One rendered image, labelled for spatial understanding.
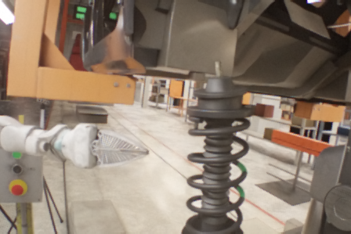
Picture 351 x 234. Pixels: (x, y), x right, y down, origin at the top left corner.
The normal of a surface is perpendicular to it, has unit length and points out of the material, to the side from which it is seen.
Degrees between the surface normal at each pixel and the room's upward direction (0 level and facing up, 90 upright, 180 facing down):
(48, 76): 90
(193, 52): 90
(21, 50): 90
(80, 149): 83
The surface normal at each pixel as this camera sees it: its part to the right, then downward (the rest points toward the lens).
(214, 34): 0.43, 0.17
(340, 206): -0.90, -0.06
